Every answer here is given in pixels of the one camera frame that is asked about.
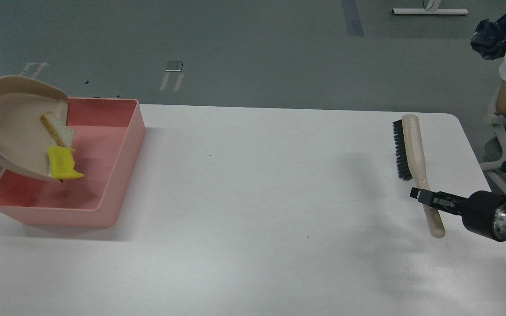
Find beige plastic dustpan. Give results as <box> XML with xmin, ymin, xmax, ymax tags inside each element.
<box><xmin>0</xmin><ymin>75</ymin><xmax>69</xmax><ymax>182</ymax></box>

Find white desk base bar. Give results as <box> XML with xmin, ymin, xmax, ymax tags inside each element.
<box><xmin>391</xmin><ymin>0</ymin><xmax>469</xmax><ymax>16</ymax></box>

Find silver floor socket plate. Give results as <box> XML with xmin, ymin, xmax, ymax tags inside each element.
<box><xmin>164</xmin><ymin>61</ymin><xmax>184</xmax><ymax>72</ymax></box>

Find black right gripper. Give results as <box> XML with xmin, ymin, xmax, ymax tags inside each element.
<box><xmin>410</xmin><ymin>187</ymin><xmax>506</xmax><ymax>242</ymax></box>

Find white office chair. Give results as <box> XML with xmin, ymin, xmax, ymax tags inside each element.
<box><xmin>480</xmin><ymin>90</ymin><xmax>506</xmax><ymax>195</ymax></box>

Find yellow green sponge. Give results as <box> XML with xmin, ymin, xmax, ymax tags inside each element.
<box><xmin>47</xmin><ymin>146</ymin><xmax>84</xmax><ymax>181</ymax></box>

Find beige hand brush black bristles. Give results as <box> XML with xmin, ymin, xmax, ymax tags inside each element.
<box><xmin>392</xmin><ymin>114</ymin><xmax>447</xmax><ymax>239</ymax></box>

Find pink plastic bin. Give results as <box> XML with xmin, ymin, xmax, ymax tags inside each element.
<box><xmin>0</xmin><ymin>98</ymin><xmax>146</xmax><ymax>227</ymax></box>

